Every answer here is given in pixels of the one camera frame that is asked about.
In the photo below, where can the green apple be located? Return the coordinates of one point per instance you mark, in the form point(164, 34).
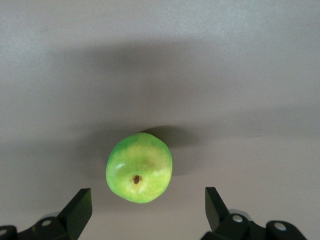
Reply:
point(139, 170)

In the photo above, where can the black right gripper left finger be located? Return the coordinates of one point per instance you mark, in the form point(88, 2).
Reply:
point(77, 215)

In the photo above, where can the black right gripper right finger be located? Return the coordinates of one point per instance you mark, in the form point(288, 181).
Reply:
point(217, 215)

